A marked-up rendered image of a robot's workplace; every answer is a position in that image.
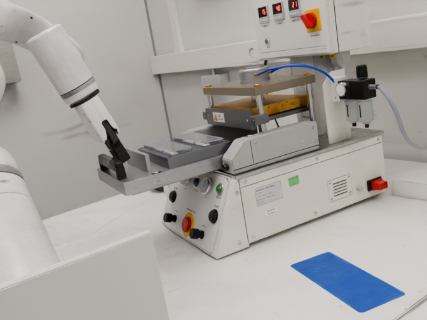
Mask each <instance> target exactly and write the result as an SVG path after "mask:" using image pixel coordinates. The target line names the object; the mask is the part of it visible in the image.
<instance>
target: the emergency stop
mask: <svg viewBox="0 0 427 320"><path fill-rule="evenodd" d="M190 228H191V218H190V217H185V218H184V219H183V221H182V230H183V231H184V232H189V230H190Z"/></svg>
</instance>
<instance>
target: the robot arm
mask: <svg viewBox="0 0 427 320"><path fill-rule="evenodd" d="M0 40H1V41H6V42H9V43H12V44H15V45H18V46H20V47H23V48H25V49H27V50H29V51H31V53H32V54H33V55H34V57H35V59H36V60H37V62H38V63H39V65H40V66H41V68H42V69H43V71H44V73H45V74H46V75H47V77H48V79H49V80H50V81H51V83H52V85H53V86H54V87H55V89H56V90H57V92H58V94H59V95H60V97H61V98H62V100H63V101H64V103H65V104H66V105H70V106H69V107H70V108H75V110H76V112H77V113H78V116H79V117H80V119H81V120H82V122H83V124H84V126H85V127H86V129H87V130H88V132H89V134H90V136H91V137H92V138H93V140H94V141H97V142H100V143H104V144H105V145H106V146H107V148H108V149H109V150H110V151H109V152H110V153H111V155H112V156H113V158H115V159H118V160H120V161H122V162H123V163H125V162H126V161H127V160H129V159H130V155H129V154H128V153H127V151H126V149H125V148H124V146H123V144H122V143H121V141H120V140H119V138H118V136H117V134H118V133H119V128H118V126H117V124H116V123H115V121H114V119H113V118H112V116H111V115H110V113H109V111H108V110H107V109H106V107H105V105H104V104H103V102H102V101H101V100H100V99H99V97H98V95H97V94H98V93H99V92H100V90H99V89H97V88H98V87H99V85H98V83H97V82H96V80H95V78H94V77H93V75H92V74H91V72H90V70H89V69H88V67H87V66H86V64H85V62H84V59H85V55H84V52H83V49H82V48H81V47H80V45H79V44H78V43H77V42H76V41H75V40H73V38H71V37H70V36H68V35H67V33H66V31H65V30H64V28H63V27H62V25H60V24H56V25H53V24H52V23H50V22H49V21H47V20H45V19H44V18H43V17H41V16H39V15H37V14H35V13H34V12H32V11H30V10H28V9H26V8H23V7H21V6H19V5H17V4H14V3H12V2H10V1H8V0H0ZM5 85H6V80H5V75H4V70H3V68H2V67H1V64H0V102H1V99H2V97H3V95H4V90H5ZM59 262H60V260H59V258H58V256H57V253H56V251H55V249H54V247H53V245H52V242H51V240H50V237H49V235H48V233H47V231H46V228H45V226H44V224H43V221H42V219H41V217H40V215H39V212H38V210H37V208H36V205H35V204H34V201H33V198H32V196H31V194H30V192H29V189H28V187H27V184H26V182H25V180H24V178H23V176H22V174H21V171H20V169H19V167H18V165H17V163H16V162H15V160H14V159H13V157H12V156H11V154H10V153H9V152H8V151H7V150H5V149H4V148H2V147H1V146H0V284H3V283H6V282H8V281H11V280H13V279H16V278H18V277H22V276H24V275H27V274H30V273H32V272H35V271H37V270H40V269H43V268H45V267H49V266H51V265H54V264H56V263H59Z"/></svg>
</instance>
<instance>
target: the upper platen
mask: <svg viewBox="0 0 427 320"><path fill-rule="evenodd" d="M262 99H263V104H264V113H265V114H268V116H269V121H271V120H274V119H278V118H281V117H285V116H290V115H293V114H297V113H300V112H305V111H308V110H309V109H308V106H307V105H308V98H307V95H271V94H264V95H262ZM213 108H221V109H238V110H253V111H254V114H255V115H257V114H258V111H257V103H256V98H255V96H250V97H248V98H244V99H240V100H235V101H232V102H227V103H222V104H218V105H214V106H213Z"/></svg>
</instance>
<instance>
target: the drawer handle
mask: <svg viewBox="0 0 427 320"><path fill-rule="evenodd" d="M98 162H99V165H100V170H101V171H104V170H108V169H111V170H113V171H115V172H116V177H117V179H118V180H122V179H125V178H126V171H125V167H124V165H123V162H122V161H120V160H118V159H115V158H113V157H111V156H108V155H106V154H100V155H98Z"/></svg>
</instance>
